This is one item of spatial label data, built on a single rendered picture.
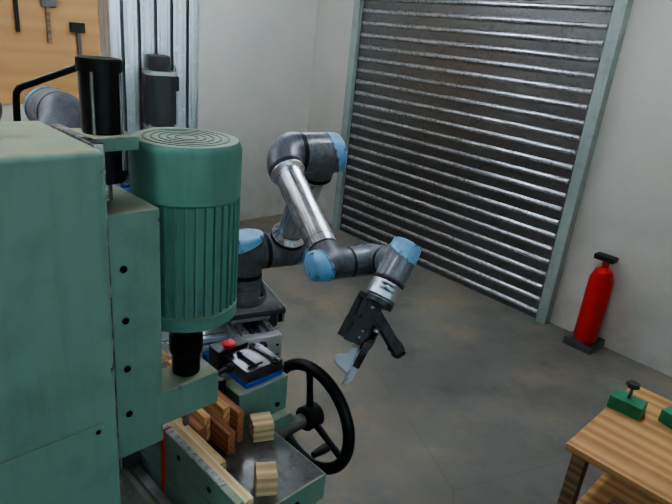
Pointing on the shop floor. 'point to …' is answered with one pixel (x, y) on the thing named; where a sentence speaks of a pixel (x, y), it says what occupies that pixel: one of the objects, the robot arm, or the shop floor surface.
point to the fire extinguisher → (593, 307)
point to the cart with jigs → (624, 451)
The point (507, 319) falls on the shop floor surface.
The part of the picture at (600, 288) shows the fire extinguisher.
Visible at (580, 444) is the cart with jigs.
